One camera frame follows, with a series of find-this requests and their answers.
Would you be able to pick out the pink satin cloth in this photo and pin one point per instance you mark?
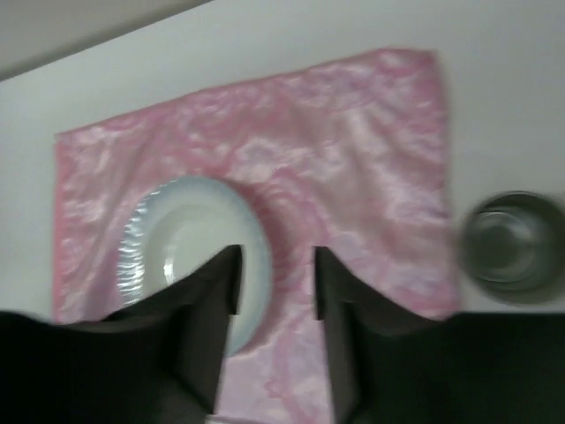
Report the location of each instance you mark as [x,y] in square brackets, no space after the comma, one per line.
[351,154]

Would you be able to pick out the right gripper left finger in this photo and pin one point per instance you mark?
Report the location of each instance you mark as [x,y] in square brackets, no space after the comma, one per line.
[156,361]

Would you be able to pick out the white ceramic bowl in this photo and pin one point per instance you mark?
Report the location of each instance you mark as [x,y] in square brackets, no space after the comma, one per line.
[177,228]

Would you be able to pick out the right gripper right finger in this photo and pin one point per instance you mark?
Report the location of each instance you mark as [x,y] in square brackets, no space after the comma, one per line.
[387,364]

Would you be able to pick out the brown paper cup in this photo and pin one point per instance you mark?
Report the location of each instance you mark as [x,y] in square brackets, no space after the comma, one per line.
[511,246]

